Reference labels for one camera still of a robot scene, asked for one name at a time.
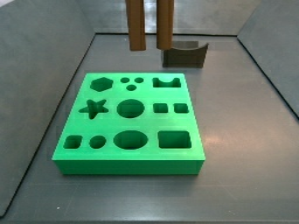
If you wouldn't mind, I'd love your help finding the dark grey curved block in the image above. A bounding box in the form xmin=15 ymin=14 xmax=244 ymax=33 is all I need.
xmin=163 ymin=41 xmax=210 ymax=68

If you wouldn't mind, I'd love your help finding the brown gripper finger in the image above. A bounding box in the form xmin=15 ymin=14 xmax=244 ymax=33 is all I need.
xmin=156 ymin=0 xmax=174 ymax=50
xmin=126 ymin=0 xmax=146 ymax=51

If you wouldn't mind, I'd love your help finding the green shape sorter board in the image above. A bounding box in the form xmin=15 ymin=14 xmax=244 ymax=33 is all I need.
xmin=52 ymin=73 xmax=206 ymax=175

